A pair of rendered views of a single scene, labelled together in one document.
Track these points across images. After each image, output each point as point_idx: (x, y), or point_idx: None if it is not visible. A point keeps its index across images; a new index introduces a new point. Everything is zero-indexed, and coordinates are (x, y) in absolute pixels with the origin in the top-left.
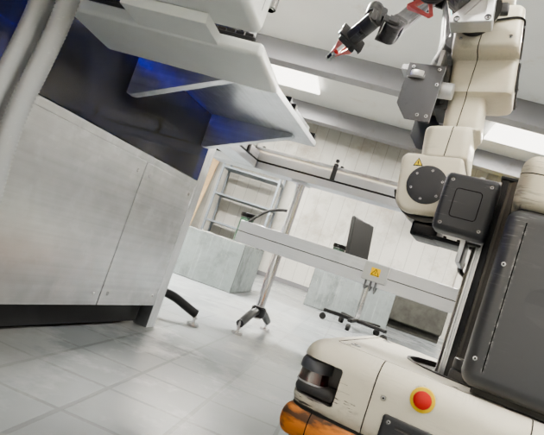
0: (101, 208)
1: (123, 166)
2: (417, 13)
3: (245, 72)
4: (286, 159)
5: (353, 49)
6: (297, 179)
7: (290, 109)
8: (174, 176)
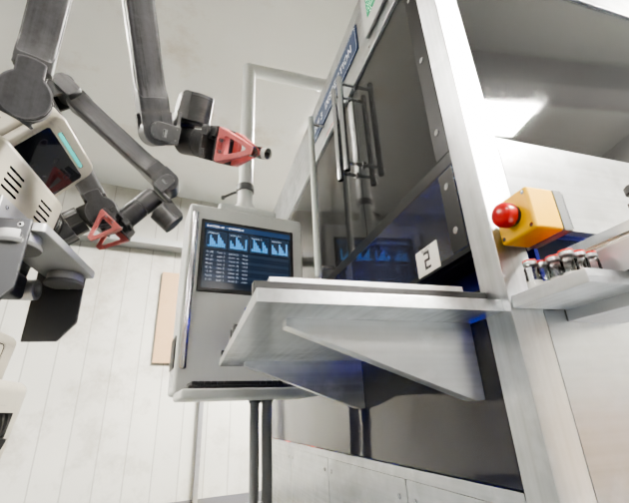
0: None
1: (384, 494)
2: (106, 235)
3: (194, 400)
4: None
5: (213, 153)
6: None
7: (230, 343)
8: (455, 493)
